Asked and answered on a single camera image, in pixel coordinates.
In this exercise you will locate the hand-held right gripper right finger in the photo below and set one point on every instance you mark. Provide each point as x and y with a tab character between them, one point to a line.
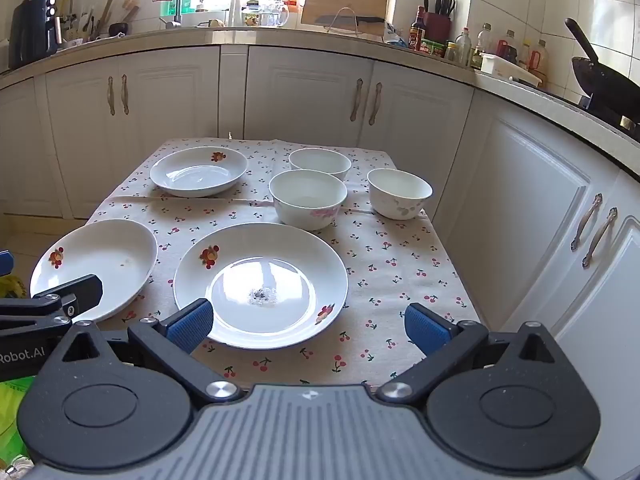
425	328

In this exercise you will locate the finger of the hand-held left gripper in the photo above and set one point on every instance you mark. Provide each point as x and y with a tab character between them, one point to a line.
5	262
65	294

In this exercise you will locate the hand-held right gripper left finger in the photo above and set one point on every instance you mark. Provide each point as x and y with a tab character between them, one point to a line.
192	321

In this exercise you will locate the white floral plate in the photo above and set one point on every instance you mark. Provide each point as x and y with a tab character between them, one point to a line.
110	255
280	260
200	172

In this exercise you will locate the white bowl grey flowers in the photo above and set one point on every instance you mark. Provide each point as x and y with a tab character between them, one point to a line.
400	205

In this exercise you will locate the white bowl pink flowers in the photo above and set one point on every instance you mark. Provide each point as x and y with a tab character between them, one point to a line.
307	210

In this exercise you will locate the plain white bowl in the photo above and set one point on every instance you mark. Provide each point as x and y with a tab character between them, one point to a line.
320	160

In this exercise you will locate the yellow plastic bag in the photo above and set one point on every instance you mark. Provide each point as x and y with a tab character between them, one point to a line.
11	287

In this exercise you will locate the green paper package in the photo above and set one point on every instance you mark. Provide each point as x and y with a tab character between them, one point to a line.
12	410

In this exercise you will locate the cherry print tablecloth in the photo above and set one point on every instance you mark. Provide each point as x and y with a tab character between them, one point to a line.
380	270

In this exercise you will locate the white cabinet door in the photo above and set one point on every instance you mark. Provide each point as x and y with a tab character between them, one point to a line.
300	90
615	310
20	150
80	150
170	90
420	120
520	200

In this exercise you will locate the white plastic container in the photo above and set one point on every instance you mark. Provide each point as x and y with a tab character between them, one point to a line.
500	65

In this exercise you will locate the small glass jar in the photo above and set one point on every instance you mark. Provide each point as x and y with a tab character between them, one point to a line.
451	52

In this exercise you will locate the green seasoning packet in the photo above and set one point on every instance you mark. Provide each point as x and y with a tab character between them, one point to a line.
432	47

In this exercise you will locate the clear bottle red cap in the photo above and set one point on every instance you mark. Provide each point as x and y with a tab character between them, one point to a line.
464	45

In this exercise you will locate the yellow oil bottle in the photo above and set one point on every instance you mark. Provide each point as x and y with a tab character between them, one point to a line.
525	55

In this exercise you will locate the orange oil bottle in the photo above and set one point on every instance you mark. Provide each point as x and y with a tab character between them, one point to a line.
539	60

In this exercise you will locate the dark red oil bottle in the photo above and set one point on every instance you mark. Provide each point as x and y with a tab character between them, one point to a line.
509	47

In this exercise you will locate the clear plastic bottle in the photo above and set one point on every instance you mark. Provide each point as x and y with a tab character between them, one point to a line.
484	40

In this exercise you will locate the white blue plastic bag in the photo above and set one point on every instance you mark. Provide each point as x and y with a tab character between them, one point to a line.
395	35

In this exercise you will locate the dark sauce bottle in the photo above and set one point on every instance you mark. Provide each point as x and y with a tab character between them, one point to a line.
416	30

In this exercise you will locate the grey stone kitchen countertop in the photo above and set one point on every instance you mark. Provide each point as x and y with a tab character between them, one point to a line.
280	35

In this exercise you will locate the red knife block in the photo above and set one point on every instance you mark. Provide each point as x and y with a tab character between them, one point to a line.
439	27

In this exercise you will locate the black wok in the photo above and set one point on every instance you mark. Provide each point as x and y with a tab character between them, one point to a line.
605	80

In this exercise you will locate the chrome kitchen faucet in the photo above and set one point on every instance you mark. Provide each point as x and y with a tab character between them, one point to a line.
177	5

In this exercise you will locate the floral glass jar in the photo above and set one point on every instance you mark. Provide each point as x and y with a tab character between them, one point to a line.
252	14

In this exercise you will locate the black kitchen knife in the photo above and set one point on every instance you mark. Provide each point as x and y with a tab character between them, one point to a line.
370	20

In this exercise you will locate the clear glass pitcher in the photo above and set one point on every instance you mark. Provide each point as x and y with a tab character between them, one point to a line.
275	12

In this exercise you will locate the black kitchen scissors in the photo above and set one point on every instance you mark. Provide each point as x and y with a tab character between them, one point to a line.
448	5

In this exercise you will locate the wooden cutting board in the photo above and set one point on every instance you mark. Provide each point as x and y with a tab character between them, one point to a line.
345	0

